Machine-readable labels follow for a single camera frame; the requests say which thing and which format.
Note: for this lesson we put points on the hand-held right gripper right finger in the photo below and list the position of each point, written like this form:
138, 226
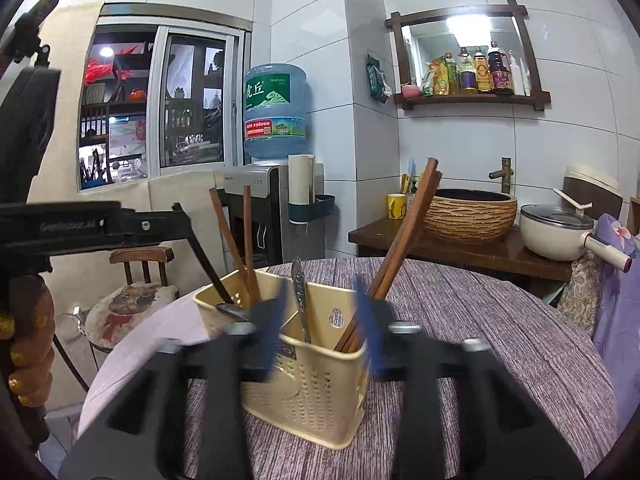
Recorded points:
372, 330

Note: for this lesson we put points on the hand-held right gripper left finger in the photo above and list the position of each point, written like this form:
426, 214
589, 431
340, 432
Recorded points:
272, 330

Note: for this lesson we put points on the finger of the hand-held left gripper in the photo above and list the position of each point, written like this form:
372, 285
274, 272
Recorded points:
205, 260

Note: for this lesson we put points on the brown wooden chopstick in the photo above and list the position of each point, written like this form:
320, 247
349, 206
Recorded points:
416, 225
403, 225
227, 240
248, 240

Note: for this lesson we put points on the metal spoon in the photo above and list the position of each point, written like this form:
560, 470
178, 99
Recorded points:
232, 311
299, 290

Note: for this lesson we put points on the cream plastic utensil holder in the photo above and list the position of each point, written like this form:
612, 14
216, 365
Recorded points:
315, 390

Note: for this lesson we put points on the person's left hand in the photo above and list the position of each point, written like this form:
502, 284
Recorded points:
32, 340

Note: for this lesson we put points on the wooden chair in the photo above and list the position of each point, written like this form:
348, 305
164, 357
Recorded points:
142, 256

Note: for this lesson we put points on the water dispenser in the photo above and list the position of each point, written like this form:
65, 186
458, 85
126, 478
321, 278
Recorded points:
260, 225

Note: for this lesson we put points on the printed round seat cushion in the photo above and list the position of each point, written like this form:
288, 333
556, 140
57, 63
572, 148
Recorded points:
130, 312

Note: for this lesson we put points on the black tripod stand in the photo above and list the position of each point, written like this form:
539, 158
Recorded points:
27, 125

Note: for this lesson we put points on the yellow cup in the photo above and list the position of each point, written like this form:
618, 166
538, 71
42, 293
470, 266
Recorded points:
396, 207

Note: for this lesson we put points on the dark wooden counter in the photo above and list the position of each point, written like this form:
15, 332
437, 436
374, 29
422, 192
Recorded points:
475, 257

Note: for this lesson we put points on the woven wicker basin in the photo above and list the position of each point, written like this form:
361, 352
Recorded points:
475, 220

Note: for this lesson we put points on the sliding glass window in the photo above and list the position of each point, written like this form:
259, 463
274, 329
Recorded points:
190, 110

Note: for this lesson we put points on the blue water jug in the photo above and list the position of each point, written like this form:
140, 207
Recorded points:
275, 110

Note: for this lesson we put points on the cream pot with glass lid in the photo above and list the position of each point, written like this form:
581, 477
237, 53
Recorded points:
550, 237

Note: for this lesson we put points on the bronze faucet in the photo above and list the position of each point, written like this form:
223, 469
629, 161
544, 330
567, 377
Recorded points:
506, 175

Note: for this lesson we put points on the beige paisley cloth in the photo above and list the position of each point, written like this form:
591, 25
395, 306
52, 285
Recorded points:
580, 295

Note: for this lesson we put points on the pink small bowl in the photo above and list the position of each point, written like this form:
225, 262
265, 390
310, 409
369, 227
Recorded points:
410, 90

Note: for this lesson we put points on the purple floral cloth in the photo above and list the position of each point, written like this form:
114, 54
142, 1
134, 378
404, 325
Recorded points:
620, 335

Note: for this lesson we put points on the dark wooden framed shelf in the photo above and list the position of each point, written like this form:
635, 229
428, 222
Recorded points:
470, 101

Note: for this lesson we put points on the green packet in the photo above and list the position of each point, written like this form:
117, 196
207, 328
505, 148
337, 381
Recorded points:
377, 77

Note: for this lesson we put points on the yellow seasoning packet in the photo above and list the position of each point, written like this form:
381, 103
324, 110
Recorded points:
436, 80

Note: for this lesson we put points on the brown and cream rice cooker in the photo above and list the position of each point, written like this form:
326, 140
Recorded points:
595, 185

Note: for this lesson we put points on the green bottle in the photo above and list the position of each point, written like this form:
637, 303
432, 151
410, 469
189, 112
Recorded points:
451, 75

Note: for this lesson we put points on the yellow oil bottle purple label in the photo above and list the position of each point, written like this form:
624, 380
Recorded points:
467, 75

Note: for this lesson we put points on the amber sauce bottle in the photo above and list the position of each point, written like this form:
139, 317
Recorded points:
482, 72

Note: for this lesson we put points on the dark soy sauce bottle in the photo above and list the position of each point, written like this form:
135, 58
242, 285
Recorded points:
500, 75

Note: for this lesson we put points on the white bottle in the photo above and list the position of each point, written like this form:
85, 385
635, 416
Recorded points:
516, 77

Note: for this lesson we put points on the grey blue wall holder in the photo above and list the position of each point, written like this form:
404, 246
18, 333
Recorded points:
312, 207

